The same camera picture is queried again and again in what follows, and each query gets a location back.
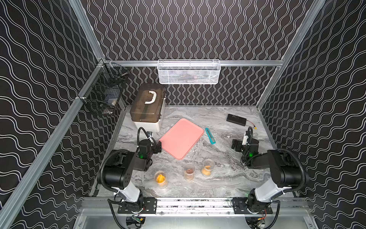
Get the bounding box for black wire basket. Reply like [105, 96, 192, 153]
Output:
[82, 64, 130, 116]

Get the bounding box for pink plastic tray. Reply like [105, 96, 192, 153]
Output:
[160, 118, 204, 160]

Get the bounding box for black battery pack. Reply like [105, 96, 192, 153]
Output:
[226, 114, 247, 126]

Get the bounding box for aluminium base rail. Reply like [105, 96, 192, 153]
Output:
[81, 197, 309, 217]

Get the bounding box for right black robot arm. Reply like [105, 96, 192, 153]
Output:
[231, 127, 309, 214]

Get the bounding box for white wire basket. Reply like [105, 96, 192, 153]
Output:
[157, 59, 221, 85]

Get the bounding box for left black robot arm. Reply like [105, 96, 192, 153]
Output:
[97, 127, 162, 214]

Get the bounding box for brown lid storage box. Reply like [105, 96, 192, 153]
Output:
[130, 84, 166, 133]

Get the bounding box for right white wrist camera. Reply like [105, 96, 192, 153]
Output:
[242, 135, 249, 146]

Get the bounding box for teal utility knife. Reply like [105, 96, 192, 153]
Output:
[205, 127, 216, 145]

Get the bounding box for clear jar with cookies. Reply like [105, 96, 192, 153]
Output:
[201, 159, 215, 177]

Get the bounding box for clear jar orange cookies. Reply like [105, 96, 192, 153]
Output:
[154, 171, 168, 188]

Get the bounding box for clear jar brown cookies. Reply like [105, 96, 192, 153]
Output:
[184, 163, 195, 180]

